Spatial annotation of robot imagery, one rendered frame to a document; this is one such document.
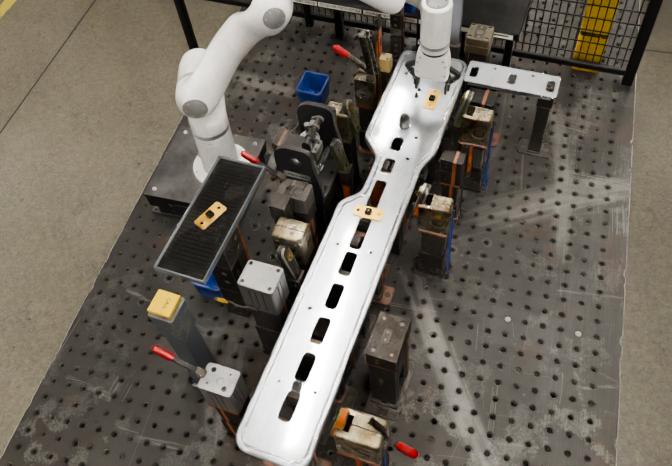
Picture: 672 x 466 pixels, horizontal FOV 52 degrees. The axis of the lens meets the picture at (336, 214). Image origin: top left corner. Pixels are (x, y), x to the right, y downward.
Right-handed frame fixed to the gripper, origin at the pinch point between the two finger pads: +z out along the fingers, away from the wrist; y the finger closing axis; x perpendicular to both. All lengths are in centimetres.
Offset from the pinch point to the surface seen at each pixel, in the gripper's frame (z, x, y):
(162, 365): 36, -97, -52
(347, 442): 1, -109, 12
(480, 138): 9.1, -8.0, 17.9
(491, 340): 35, -59, 36
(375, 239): 6, -54, 0
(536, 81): 5.1, 16.3, 29.2
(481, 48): 2.6, 23.5, 9.9
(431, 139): 5.4, -15.8, 4.6
